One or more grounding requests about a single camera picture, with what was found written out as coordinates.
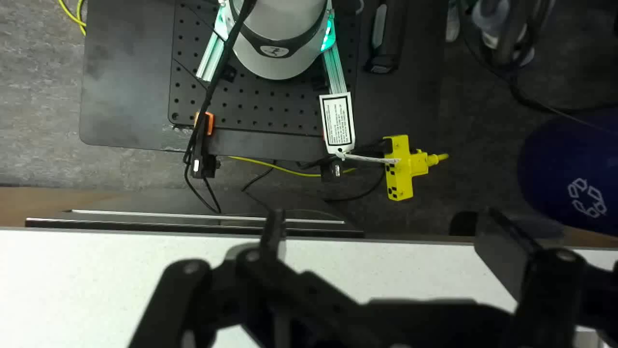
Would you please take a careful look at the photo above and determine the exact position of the white label plate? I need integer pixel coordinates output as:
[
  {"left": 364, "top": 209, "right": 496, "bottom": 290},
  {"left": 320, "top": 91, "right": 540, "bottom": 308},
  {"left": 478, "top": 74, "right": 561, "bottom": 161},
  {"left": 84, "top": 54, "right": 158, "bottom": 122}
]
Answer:
[{"left": 316, "top": 91, "right": 356, "bottom": 159}]

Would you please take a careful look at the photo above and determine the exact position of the black perforated breadboard plate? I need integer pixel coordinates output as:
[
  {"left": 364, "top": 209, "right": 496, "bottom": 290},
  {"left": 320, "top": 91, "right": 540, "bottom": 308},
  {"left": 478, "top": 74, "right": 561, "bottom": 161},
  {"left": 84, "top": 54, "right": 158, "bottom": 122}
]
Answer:
[{"left": 76, "top": 0, "right": 447, "bottom": 165}]

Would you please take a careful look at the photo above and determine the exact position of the black oblong handle device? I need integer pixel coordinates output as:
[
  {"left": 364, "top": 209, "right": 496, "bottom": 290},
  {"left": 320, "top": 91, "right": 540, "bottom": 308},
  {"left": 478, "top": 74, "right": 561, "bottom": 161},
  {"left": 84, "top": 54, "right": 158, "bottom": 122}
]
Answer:
[{"left": 364, "top": 0, "right": 409, "bottom": 78}]

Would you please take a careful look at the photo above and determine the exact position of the black clamp camera stand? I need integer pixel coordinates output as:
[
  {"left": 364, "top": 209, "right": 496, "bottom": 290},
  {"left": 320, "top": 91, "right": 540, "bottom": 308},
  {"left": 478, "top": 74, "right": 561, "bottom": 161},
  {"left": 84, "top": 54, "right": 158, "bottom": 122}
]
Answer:
[{"left": 183, "top": 151, "right": 221, "bottom": 182}]

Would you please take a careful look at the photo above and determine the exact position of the dark swivel chair base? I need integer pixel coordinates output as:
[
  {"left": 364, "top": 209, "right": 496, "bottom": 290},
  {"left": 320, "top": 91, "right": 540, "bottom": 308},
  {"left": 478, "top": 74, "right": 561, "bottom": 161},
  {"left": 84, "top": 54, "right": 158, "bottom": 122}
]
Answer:
[{"left": 449, "top": 0, "right": 561, "bottom": 74}]

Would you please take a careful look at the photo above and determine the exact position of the yellow cable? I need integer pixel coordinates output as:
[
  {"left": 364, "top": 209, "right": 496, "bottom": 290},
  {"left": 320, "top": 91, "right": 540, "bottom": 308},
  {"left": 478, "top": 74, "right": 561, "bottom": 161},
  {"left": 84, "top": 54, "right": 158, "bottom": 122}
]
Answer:
[{"left": 227, "top": 153, "right": 356, "bottom": 180}]

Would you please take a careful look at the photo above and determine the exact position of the yellow plastic clamp block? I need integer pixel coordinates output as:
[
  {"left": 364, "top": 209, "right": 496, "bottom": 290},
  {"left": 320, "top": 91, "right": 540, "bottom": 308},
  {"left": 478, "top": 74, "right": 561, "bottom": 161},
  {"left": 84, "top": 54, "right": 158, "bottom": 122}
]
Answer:
[{"left": 380, "top": 134, "right": 451, "bottom": 205}]

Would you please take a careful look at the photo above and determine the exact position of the black base cable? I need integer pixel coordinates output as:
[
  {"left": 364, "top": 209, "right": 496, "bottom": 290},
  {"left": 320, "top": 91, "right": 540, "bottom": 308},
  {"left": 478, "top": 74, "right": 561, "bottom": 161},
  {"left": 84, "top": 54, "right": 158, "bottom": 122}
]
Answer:
[{"left": 181, "top": 0, "right": 258, "bottom": 166}]

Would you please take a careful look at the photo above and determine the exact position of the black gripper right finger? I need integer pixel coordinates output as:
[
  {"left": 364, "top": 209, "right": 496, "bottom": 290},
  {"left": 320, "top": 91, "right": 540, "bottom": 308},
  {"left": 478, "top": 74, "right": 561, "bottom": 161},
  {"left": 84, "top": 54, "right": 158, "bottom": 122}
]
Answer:
[{"left": 474, "top": 205, "right": 618, "bottom": 348}]

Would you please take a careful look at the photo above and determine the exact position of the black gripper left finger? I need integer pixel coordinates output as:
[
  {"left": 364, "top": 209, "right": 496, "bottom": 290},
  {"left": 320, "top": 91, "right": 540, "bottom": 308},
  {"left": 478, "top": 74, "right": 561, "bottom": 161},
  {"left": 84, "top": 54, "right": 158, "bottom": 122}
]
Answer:
[{"left": 127, "top": 209, "right": 368, "bottom": 348}]

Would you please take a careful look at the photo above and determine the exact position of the black perforated breadboard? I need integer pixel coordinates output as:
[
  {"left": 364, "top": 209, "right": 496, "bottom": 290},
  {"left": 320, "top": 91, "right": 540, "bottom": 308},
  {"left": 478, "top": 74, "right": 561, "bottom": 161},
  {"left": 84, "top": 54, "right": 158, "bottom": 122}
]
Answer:
[{"left": 167, "top": 0, "right": 362, "bottom": 139}]

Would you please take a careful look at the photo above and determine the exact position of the orange clamp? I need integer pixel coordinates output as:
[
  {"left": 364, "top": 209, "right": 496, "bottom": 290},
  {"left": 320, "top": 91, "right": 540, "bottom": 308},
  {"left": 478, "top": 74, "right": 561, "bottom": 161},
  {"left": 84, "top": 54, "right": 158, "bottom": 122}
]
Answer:
[{"left": 190, "top": 110, "right": 217, "bottom": 139}]

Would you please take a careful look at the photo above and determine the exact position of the blue recycling bin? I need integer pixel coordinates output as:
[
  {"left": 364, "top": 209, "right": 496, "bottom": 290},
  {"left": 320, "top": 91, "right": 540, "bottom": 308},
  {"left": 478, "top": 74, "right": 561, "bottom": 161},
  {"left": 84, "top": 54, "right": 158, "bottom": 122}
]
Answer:
[{"left": 517, "top": 105, "right": 618, "bottom": 238}]

